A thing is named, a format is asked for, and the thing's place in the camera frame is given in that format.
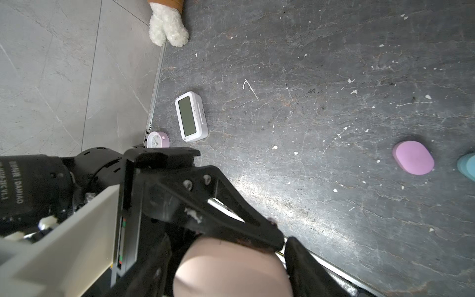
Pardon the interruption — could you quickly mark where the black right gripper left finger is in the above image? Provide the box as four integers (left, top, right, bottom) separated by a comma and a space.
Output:
104, 234, 172, 297

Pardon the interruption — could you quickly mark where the blue earbud charging case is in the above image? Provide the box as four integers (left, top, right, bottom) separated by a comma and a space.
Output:
456, 152, 475, 181

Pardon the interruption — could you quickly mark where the pink earbud charging case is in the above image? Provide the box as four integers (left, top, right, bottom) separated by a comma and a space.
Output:
173, 236, 293, 297

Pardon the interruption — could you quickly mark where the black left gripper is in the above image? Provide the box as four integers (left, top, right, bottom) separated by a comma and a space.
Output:
111, 147, 284, 286

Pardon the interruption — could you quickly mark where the white teddy bear brown hoodie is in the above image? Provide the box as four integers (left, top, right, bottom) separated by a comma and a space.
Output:
148, 0, 189, 47

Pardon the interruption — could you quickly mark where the white digital scale device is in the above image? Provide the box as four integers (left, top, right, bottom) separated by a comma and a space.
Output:
174, 91, 209, 142

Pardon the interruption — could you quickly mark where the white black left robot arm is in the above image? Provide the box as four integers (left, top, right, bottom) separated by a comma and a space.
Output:
1, 147, 284, 280

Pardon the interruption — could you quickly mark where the purple round container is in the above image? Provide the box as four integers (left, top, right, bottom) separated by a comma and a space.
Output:
144, 131, 170, 149

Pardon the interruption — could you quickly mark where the purple earbud charging case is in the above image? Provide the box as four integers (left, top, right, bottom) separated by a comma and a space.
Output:
392, 141, 435, 176

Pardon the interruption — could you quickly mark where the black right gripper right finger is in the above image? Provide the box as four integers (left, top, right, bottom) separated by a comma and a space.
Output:
285, 237, 350, 297

